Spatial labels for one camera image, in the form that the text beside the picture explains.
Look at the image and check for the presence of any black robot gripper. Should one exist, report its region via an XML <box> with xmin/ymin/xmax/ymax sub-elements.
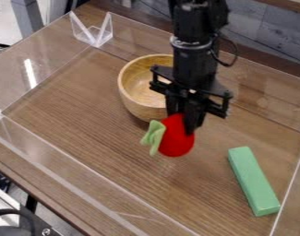
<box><xmin>150</xmin><ymin>47</ymin><xmax>233</xmax><ymax>135</ymax></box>

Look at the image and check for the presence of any red felt fruit green leaf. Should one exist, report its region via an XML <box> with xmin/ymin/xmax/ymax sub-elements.
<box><xmin>139</xmin><ymin>113</ymin><xmax>195</xmax><ymax>158</ymax></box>

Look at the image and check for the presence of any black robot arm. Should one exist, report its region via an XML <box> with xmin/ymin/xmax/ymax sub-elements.
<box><xmin>150</xmin><ymin>0</ymin><xmax>233</xmax><ymax>135</ymax></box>

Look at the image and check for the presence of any light wooden bowl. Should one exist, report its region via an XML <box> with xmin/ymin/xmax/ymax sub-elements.
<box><xmin>117</xmin><ymin>53</ymin><xmax>172</xmax><ymax>122</ymax></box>

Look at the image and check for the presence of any green rectangular block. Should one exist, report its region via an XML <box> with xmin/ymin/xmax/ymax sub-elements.
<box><xmin>228</xmin><ymin>147</ymin><xmax>279</xmax><ymax>217</ymax></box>

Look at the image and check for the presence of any black equipment under table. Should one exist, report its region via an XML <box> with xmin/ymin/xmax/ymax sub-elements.
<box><xmin>0</xmin><ymin>173</ymin><xmax>63</xmax><ymax>236</ymax></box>

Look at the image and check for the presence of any clear acrylic enclosure wall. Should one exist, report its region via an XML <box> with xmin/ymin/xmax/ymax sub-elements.
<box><xmin>0</xmin><ymin>16</ymin><xmax>300</xmax><ymax>236</ymax></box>

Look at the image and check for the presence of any clear acrylic corner bracket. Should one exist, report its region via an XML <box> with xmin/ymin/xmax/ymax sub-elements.
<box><xmin>69</xmin><ymin>11</ymin><xmax>113</xmax><ymax>48</ymax></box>

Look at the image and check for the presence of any grey post behind table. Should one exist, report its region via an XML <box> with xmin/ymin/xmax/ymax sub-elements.
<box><xmin>9</xmin><ymin>0</ymin><xmax>43</xmax><ymax>38</ymax></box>

